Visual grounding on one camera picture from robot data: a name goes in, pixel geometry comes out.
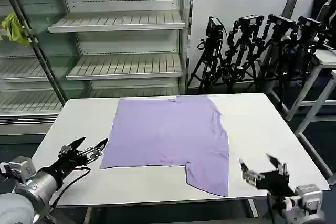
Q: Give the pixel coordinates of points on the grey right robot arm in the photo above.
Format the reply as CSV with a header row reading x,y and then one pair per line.
x,y
307,195

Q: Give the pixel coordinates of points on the black flat screen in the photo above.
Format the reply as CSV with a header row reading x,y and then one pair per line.
x,y
321,3

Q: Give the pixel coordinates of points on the grey metal rack post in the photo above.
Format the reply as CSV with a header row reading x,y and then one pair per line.
x,y
42,53

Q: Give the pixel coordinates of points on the yellow-green cloth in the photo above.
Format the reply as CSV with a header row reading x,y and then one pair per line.
x,y
14,28

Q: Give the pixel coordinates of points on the white table leg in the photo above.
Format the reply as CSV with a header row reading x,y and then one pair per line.
x,y
253,208
87,214

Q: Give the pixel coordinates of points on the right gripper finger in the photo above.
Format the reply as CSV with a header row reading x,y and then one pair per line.
x,y
278,165
249,175

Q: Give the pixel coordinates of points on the white empty display shelf unit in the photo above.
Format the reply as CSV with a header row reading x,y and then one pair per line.
x,y
126,22

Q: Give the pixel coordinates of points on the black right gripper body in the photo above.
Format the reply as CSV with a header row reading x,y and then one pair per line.
x,y
275,182

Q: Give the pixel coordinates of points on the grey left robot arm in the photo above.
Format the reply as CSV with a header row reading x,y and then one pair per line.
x,y
34,186

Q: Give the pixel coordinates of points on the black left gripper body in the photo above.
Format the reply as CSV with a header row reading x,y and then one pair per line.
x,y
65,165

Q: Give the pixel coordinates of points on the purple t-shirt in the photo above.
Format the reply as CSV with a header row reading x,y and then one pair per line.
x,y
168,137

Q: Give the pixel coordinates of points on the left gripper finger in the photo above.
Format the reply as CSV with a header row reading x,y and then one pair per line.
x,y
74,144
94,151

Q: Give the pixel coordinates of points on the white side table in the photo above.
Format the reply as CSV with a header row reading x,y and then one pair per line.
x,y
325,57
319,98

